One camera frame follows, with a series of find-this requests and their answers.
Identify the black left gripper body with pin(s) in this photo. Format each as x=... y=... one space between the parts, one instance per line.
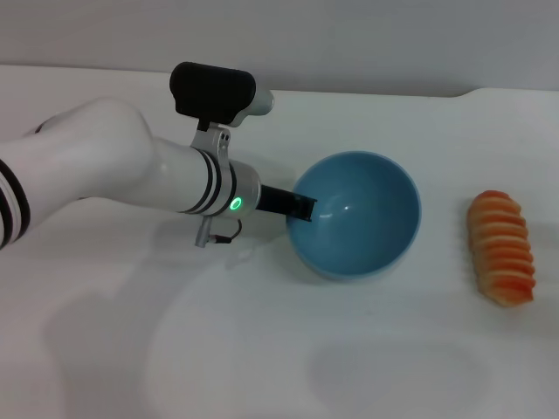
x=275 y=200

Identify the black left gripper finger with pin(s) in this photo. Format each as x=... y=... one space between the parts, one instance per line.
x=305 y=207

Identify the blue bowl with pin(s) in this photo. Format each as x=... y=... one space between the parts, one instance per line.
x=362 y=222

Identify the orange ridged bread loaf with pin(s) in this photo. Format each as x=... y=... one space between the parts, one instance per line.
x=502 y=249

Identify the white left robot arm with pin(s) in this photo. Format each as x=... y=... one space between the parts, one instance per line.
x=105 y=161

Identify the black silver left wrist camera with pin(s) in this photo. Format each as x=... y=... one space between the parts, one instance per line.
x=211 y=91

